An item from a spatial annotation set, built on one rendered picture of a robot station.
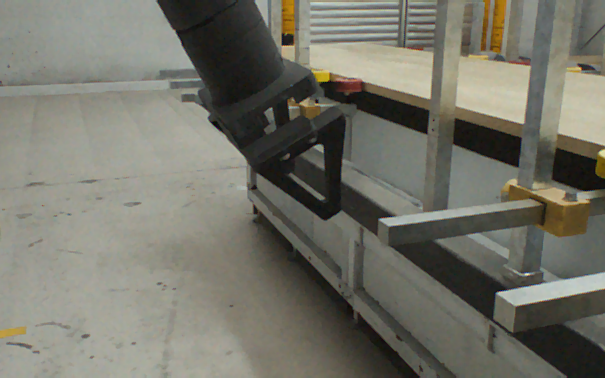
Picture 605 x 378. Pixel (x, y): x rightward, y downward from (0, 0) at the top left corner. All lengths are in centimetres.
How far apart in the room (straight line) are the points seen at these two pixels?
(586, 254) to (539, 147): 33
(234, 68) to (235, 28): 3
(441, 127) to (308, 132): 82
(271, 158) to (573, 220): 65
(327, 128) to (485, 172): 108
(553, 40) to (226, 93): 63
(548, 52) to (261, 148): 64
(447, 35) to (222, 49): 80
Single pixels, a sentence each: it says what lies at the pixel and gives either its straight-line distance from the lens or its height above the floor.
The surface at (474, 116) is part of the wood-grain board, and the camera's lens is 143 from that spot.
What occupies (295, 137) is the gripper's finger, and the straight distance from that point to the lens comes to 38.
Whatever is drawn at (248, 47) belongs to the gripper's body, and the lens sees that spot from 41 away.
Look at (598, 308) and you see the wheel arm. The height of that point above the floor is 84.
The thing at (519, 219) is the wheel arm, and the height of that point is 83.
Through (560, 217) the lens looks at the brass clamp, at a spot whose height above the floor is 84.
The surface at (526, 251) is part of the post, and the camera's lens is 104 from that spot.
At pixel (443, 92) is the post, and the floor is 97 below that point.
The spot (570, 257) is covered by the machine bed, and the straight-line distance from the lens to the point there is 129.
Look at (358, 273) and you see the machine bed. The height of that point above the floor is 23.
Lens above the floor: 114
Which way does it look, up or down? 18 degrees down
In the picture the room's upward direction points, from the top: straight up
